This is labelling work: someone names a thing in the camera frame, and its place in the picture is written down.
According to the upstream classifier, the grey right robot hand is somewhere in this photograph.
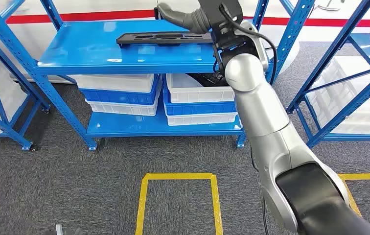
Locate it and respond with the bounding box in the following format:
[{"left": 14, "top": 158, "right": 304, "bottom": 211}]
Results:
[{"left": 157, "top": 1, "right": 195, "bottom": 32}]

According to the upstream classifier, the long black plastic part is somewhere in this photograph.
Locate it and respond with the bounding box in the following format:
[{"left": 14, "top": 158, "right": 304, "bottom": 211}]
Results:
[{"left": 116, "top": 31, "right": 216, "bottom": 48}]

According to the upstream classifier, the black part in bin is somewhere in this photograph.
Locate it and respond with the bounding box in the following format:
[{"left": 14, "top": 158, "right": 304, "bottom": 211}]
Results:
[{"left": 186, "top": 72, "right": 230, "bottom": 88}]

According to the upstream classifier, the blue plastic bin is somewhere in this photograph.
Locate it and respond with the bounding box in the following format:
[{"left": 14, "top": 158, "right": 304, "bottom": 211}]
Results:
[
  {"left": 162, "top": 81, "right": 237, "bottom": 117},
  {"left": 79, "top": 75, "right": 162, "bottom": 106}
]

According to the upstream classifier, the red barrier belt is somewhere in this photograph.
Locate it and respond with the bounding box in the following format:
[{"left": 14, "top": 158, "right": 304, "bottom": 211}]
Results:
[
  {"left": 0, "top": 9, "right": 157, "bottom": 25},
  {"left": 242, "top": 16, "right": 370, "bottom": 28}
]

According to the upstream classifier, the yellow floor tape square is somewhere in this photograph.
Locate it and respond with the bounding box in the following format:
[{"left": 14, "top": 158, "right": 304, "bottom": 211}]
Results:
[{"left": 135, "top": 172, "right": 224, "bottom": 235}]

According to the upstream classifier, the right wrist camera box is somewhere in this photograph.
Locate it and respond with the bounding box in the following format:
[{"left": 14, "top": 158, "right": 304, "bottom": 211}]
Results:
[{"left": 199, "top": 0, "right": 244, "bottom": 35}]

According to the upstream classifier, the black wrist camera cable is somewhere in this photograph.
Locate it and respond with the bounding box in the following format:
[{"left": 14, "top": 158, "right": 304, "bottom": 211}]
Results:
[{"left": 218, "top": 3, "right": 278, "bottom": 85}]

